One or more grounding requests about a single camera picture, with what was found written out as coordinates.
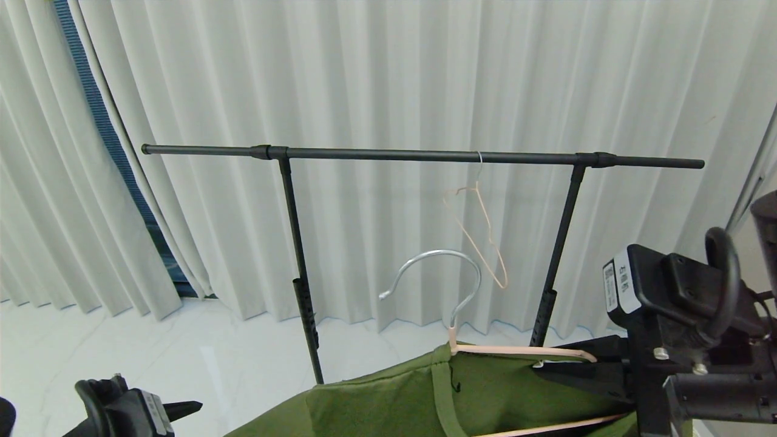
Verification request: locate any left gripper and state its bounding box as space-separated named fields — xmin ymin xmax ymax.
xmin=124 ymin=390 xmax=203 ymax=437

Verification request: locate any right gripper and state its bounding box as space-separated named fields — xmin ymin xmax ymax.
xmin=533 ymin=244 xmax=777 ymax=437

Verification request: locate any pink clothes hanger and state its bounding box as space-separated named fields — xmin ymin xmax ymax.
xmin=442 ymin=152 xmax=509 ymax=291
xmin=378 ymin=249 xmax=638 ymax=437

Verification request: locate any green printed sleeveless shirt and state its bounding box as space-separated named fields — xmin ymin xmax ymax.
xmin=225 ymin=343 xmax=693 ymax=437

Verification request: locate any black clothes rack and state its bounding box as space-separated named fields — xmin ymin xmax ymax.
xmin=141 ymin=144 xmax=706 ymax=384

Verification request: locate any white curtain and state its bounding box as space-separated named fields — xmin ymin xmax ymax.
xmin=0 ymin=0 xmax=183 ymax=319
xmin=67 ymin=0 xmax=777 ymax=340

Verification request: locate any window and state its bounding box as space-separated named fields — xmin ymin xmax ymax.
xmin=53 ymin=0 xmax=216 ymax=299

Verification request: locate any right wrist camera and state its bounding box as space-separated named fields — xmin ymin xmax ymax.
xmin=653 ymin=252 xmax=769 ymax=377

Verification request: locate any black cable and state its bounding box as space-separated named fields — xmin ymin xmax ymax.
xmin=704 ymin=228 xmax=744 ymax=342

